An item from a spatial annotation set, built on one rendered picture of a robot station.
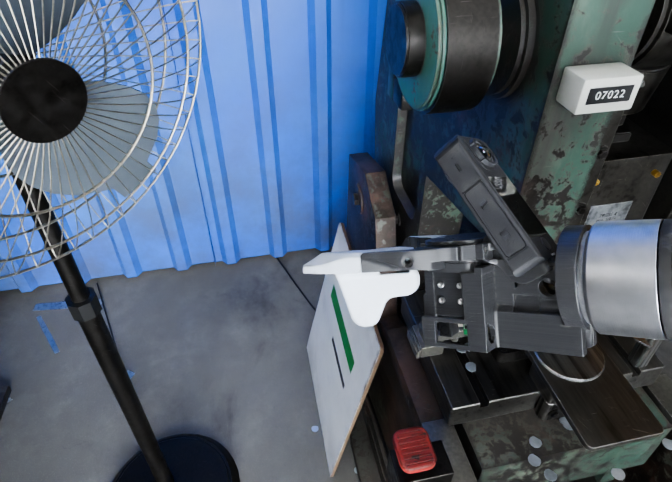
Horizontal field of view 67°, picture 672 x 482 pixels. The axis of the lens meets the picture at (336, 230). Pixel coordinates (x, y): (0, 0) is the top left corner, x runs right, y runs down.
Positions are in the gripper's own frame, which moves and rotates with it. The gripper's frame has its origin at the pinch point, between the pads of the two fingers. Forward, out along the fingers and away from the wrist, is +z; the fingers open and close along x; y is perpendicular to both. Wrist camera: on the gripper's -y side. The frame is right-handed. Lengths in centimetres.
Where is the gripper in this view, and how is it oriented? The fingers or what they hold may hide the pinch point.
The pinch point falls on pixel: (356, 249)
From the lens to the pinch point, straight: 47.1
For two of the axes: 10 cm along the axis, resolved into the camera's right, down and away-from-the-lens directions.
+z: -7.6, 0.4, 6.5
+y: 0.9, 10.0, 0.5
